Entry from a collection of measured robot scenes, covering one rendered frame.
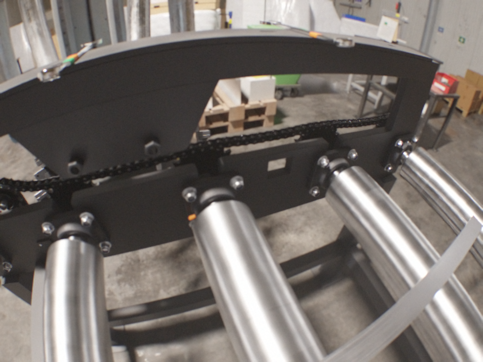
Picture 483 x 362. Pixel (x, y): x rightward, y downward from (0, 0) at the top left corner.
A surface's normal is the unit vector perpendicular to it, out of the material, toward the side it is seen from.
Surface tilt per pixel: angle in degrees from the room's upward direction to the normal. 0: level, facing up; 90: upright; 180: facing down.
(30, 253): 90
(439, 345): 81
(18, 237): 90
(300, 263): 0
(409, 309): 0
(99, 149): 90
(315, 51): 90
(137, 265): 0
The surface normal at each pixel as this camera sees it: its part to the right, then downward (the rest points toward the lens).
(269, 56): 0.36, 0.64
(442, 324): -0.79, -0.18
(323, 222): 0.02, -0.73
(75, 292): 0.50, -0.75
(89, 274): 0.81, -0.57
